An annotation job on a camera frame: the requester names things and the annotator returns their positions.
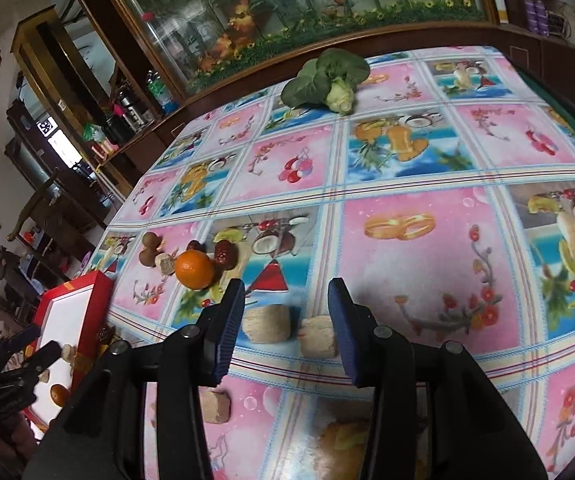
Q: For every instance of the red date right of mandarin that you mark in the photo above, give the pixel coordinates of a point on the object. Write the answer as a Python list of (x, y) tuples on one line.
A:
[(196, 245)]

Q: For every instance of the dark red date near box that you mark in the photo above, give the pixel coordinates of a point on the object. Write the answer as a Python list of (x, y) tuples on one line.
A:
[(106, 334)]

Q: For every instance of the red date of mandarin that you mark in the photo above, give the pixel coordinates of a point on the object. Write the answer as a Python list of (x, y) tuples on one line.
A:
[(196, 245), (226, 255)]

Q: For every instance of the beige walnut near gripper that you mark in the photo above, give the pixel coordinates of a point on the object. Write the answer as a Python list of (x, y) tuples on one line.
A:
[(68, 353)]

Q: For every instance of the brown longan left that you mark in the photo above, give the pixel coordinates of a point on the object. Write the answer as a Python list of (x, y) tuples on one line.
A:
[(151, 240)]

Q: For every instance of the green leafy vegetable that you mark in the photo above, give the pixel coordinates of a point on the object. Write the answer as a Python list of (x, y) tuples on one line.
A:
[(331, 81)]

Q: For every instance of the colourful fruit print tablecloth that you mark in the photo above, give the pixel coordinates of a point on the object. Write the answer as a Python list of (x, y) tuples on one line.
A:
[(446, 203)]

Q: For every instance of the green label water bottle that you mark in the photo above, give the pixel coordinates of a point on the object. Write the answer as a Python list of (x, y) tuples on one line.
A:
[(161, 93)]

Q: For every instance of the black thermos flask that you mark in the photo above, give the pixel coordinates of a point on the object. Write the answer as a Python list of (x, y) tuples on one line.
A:
[(130, 112)]

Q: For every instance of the red date left of mandarin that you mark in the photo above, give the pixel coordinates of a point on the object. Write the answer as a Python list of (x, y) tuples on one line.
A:
[(226, 255)]

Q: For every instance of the brown longan right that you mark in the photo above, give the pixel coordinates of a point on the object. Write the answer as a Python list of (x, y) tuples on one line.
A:
[(147, 257)]

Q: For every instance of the red white shallow box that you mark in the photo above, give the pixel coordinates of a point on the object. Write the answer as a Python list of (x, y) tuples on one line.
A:
[(71, 313)]

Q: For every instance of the orange mandarin in box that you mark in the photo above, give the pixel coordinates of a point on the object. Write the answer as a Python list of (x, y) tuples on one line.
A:
[(60, 395)]

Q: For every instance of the wooden chair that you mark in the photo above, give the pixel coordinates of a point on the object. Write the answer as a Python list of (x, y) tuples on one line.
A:
[(65, 208)]

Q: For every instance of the purple spray bottles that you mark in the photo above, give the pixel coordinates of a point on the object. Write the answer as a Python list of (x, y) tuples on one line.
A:
[(537, 17)]

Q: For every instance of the beige walnut piece centre left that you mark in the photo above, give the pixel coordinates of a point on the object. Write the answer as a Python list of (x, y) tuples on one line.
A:
[(165, 263)]

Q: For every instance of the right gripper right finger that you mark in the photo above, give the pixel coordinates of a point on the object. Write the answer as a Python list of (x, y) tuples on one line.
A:
[(376, 356)]

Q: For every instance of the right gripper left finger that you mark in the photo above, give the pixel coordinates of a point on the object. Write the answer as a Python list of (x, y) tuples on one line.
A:
[(195, 356)]

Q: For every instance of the brown longan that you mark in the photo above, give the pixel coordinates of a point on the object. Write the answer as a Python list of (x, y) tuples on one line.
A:
[(147, 257), (151, 240)]

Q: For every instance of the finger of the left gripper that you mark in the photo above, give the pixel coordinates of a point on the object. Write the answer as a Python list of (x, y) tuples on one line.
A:
[(10, 342), (30, 370)]

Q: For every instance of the orange mandarin on table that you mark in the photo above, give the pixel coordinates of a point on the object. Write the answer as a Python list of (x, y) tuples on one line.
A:
[(194, 269)]

